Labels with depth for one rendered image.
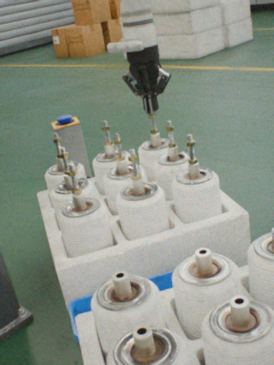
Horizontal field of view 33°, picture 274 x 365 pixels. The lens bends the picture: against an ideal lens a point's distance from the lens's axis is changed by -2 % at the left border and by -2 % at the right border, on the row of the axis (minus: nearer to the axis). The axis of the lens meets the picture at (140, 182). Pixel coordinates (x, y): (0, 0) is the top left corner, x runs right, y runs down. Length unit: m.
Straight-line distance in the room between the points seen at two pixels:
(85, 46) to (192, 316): 4.24
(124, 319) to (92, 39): 4.31
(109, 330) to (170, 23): 3.32
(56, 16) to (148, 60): 5.94
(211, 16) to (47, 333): 3.19
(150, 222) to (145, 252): 0.06
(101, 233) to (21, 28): 5.90
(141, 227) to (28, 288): 0.39
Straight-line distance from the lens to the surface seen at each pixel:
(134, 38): 1.07
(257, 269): 0.69
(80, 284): 0.90
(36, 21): 6.80
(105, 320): 0.63
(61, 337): 1.01
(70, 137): 1.25
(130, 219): 0.90
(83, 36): 4.76
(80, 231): 0.88
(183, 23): 3.73
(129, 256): 0.89
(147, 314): 0.63
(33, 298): 1.14
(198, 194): 0.92
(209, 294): 0.64
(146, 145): 1.16
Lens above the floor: 0.64
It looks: 24 degrees down
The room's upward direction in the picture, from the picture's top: 10 degrees counter-clockwise
